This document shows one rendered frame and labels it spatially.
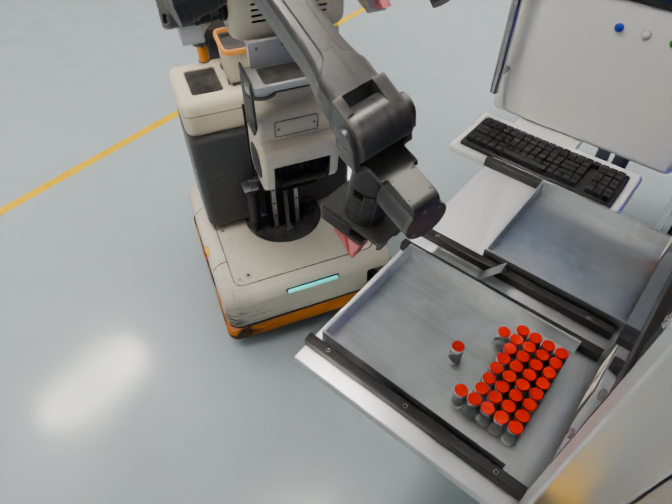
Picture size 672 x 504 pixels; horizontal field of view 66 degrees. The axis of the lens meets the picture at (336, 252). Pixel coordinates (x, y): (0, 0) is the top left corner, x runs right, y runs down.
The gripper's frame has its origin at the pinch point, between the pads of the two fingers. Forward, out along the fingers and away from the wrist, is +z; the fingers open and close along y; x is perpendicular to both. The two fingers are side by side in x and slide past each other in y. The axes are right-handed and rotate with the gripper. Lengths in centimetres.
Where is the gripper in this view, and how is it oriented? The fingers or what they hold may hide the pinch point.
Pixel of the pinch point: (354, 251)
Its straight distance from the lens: 76.9
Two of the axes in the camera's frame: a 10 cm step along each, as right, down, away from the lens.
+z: -1.3, 6.0, 7.9
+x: 6.4, -5.6, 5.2
